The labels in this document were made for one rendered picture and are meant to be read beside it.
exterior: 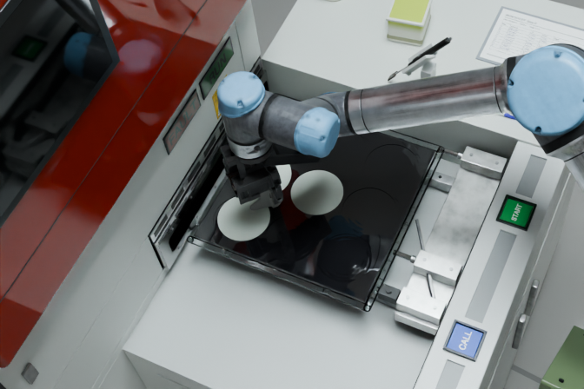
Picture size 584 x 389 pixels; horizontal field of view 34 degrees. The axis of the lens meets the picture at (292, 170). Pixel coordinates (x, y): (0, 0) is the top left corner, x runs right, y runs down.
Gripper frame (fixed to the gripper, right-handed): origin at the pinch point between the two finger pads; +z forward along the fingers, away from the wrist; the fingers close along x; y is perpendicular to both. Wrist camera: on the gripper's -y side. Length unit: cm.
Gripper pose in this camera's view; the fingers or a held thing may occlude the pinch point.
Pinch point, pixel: (275, 200)
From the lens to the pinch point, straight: 177.5
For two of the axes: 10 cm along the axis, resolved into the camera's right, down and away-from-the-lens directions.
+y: -9.1, 3.8, -1.5
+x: 3.9, 7.5, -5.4
